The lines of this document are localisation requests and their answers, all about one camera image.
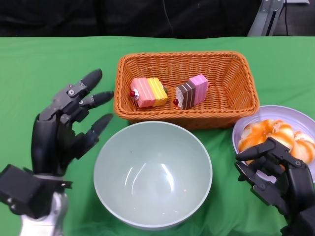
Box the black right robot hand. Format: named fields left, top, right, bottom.
left=235, top=137, right=315, bottom=226

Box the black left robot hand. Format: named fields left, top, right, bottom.
left=31, top=68, right=114, bottom=177

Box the orange ring doughnut bread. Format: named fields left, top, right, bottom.
left=290, top=131, right=315, bottom=165

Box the white orange striped bun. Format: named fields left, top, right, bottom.
left=238, top=119, right=295, bottom=165

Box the grey-green round bowl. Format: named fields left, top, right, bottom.
left=93, top=121, right=213, bottom=231

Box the pink yellow layered cake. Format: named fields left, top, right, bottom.
left=129, top=77, right=169, bottom=109

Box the brown pink layered cake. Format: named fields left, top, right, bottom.
left=173, top=74, right=211, bottom=111

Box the white round plate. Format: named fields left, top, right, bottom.
left=231, top=105, right=315, bottom=184

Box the orange wicker basket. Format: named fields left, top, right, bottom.
left=113, top=51, right=260, bottom=130

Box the green tablecloth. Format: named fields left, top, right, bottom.
left=0, top=36, right=315, bottom=236

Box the black backdrop cloth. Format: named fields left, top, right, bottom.
left=0, top=0, right=262, bottom=39

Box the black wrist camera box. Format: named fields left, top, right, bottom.
left=0, top=164, right=43, bottom=220

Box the thin black cable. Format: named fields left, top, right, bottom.
left=283, top=0, right=289, bottom=37

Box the grey metal stand frame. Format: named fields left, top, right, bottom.
left=247, top=0, right=311, bottom=37

